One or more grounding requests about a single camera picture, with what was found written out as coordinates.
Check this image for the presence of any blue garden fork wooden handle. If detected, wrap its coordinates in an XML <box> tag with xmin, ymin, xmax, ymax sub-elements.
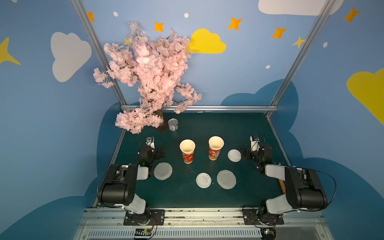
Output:
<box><xmin>279</xmin><ymin>180</ymin><xmax>286</xmax><ymax>194</ymax></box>

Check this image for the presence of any aluminium frame left post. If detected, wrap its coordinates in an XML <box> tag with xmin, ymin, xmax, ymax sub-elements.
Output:
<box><xmin>71</xmin><ymin>0</ymin><xmax>126</xmax><ymax>105</ymax></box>

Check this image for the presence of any translucent paper sheet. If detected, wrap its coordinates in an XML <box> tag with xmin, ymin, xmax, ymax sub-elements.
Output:
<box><xmin>154</xmin><ymin>162</ymin><xmax>173</xmax><ymax>181</ymax></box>
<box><xmin>217</xmin><ymin>170</ymin><xmax>237</xmax><ymax>190</ymax></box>

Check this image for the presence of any red paper cup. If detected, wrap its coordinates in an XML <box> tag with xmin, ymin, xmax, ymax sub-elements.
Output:
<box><xmin>180</xmin><ymin>140</ymin><xmax>196</xmax><ymax>164</ymax></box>
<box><xmin>209</xmin><ymin>136</ymin><xmax>225</xmax><ymax>161</ymax></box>

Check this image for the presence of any white lid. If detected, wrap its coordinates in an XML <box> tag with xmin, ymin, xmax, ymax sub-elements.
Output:
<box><xmin>228</xmin><ymin>149</ymin><xmax>242</xmax><ymax>163</ymax></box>
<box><xmin>196</xmin><ymin>173</ymin><xmax>212</xmax><ymax>189</ymax></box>

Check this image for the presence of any aluminium frame back bar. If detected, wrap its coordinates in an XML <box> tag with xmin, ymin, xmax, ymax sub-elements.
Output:
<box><xmin>121</xmin><ymin>105</ymin><xmax>278</xmax><ymax>112</ymax></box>

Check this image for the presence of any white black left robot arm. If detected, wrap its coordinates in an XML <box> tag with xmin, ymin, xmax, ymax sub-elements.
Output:
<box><xmin>97</xmin><ymin>146</ymin><xmax>164</xmax><ymax>216</ymax></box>

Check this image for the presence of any aluminium frame right post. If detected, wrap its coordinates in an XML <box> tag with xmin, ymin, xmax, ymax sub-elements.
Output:
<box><xmin>266</xmin><ymin>0</ymin><xmax>337</xmax><ymax>120</ymax></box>

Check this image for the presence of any small green circuit board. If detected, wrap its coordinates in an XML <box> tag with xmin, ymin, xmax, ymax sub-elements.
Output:
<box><xmin>134</xmin><ymin>229</ymin><xmax>153</xmax><ymax>239</ymax></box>

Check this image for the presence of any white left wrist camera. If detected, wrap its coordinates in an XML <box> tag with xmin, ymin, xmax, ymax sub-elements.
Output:
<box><xmin>146</xmin><ymin>137</ymin><xmax>155</xmax><ymax>149</ymax></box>

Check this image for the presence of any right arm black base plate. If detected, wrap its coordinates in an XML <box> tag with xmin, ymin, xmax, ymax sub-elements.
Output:
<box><xmin>241</xmin><ymin>208</ymin><xmax>284</xmax><ymax>227</ymax></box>

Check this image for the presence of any pink cherry blossom tree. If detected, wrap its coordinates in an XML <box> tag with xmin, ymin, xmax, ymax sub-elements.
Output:
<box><xmin>93</xmin><ymin>22</ymin><xmax>202</xmax><ymax>134</ymax></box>

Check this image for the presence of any aluminium frame post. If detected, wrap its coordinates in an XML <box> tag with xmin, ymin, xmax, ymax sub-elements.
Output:
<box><xmin>71</xmin><ymin>0</ymin><xmax>126</xmax><ymax>105</ymax></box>
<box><xmin>266</xmin><ymin>0</ymin><xmax>337</xmax><ymax>120</ymax></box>

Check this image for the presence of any small silver tin can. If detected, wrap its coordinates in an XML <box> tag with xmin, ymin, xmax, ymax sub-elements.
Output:
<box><xmin>168</xmin><ymin>118</ymin><xmax>179</xmax><ymax>132</ymax></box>

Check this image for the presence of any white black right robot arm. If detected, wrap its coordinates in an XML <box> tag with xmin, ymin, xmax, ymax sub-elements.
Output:
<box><xmin>240</xmin><ymin>146</ymin><xmax>337</xmax><ymax>219</ymax></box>

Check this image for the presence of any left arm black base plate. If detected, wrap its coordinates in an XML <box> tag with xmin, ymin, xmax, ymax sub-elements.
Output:
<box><xmin>123</xmin><ymin>209</ymin><xmax>165</xmax><ymax>226</ymax></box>

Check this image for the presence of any aluminium front rail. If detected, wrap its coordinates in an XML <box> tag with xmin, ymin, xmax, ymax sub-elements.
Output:
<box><xmin>74</xmin><ymin>207</ymin><xmax>333</xmax><ymax>240</ymax></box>

